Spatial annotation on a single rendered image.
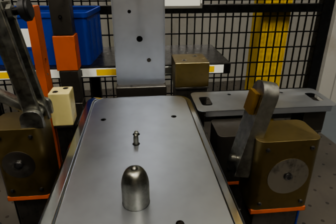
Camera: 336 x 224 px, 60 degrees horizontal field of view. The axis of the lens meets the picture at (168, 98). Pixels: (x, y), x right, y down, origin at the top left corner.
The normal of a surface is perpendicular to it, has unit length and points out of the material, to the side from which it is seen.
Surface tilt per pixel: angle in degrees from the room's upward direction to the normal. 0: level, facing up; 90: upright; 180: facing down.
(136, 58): 90
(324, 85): 90
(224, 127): 0
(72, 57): 90
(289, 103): 0
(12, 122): 0
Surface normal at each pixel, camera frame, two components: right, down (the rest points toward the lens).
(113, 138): 0.00, -0.92
